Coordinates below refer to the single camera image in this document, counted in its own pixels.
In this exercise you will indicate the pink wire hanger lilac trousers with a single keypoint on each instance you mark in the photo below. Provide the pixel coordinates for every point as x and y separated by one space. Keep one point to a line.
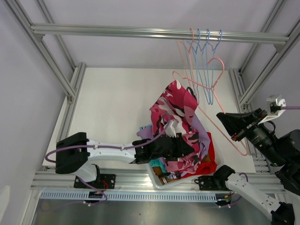
185 55

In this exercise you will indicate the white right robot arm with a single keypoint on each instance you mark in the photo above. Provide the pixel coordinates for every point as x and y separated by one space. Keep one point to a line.
258 128

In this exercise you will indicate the aluminium frame struts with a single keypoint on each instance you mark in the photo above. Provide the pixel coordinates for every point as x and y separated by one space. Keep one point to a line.
271 69
71 88

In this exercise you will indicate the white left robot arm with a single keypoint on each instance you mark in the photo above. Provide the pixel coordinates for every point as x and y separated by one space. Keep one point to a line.
77 154

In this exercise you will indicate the white plastic mesh basket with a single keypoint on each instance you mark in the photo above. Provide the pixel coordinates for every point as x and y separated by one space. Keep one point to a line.
158 185

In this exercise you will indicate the right aluminium frame struts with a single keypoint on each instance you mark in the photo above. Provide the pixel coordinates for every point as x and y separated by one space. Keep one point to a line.
271 69

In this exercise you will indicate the blue wire hanger brown trousers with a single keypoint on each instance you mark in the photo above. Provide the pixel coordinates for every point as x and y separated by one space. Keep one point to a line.
205 67

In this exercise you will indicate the left aluminium frame struts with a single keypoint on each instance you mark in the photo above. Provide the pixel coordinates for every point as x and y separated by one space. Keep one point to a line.
71 88

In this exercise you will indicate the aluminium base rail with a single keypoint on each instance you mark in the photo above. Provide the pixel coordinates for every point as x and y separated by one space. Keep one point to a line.
139 181

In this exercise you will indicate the aluminium hanging rail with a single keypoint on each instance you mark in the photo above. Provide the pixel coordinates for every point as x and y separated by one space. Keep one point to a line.
159 33

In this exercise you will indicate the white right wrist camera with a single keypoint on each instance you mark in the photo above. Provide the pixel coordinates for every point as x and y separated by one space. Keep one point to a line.
275 104

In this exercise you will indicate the white slotted cable duct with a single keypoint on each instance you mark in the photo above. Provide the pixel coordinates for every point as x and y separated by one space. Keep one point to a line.
129 196

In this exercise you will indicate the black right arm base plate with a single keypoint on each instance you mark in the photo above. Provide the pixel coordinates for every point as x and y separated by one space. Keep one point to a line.
207 183

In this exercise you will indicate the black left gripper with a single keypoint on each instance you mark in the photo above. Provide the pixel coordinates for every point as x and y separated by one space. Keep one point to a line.
181 148

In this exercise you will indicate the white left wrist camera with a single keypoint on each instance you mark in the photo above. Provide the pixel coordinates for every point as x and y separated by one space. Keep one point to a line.
170 128

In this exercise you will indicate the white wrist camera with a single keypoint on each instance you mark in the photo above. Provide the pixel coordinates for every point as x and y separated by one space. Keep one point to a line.
170 128
275 104

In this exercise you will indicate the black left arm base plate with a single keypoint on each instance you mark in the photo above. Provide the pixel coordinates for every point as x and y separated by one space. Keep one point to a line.
106 181

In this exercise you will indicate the red trousers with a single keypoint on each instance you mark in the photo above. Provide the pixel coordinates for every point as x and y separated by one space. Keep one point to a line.
208 159

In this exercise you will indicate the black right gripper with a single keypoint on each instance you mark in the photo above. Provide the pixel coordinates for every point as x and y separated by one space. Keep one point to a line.
236 122

